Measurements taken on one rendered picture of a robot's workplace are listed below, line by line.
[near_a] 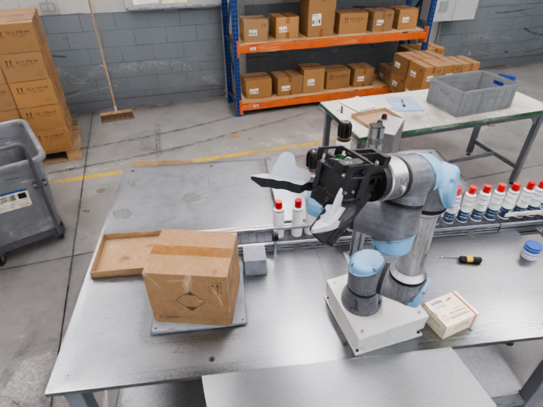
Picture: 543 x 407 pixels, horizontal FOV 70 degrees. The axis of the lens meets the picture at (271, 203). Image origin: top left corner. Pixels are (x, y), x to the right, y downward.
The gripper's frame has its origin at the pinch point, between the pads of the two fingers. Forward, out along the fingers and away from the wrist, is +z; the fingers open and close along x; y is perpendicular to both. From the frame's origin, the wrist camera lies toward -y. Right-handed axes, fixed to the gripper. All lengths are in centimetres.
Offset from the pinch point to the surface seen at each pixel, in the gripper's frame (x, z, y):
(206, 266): -57, -25, -63
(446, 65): -258, -448, -15
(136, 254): -110, -18, -94
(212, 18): -480, -231, -25
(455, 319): -2, -101, -66
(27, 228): -249, 17, -163
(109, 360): -61, 7, -100
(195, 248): -68, -26, -63
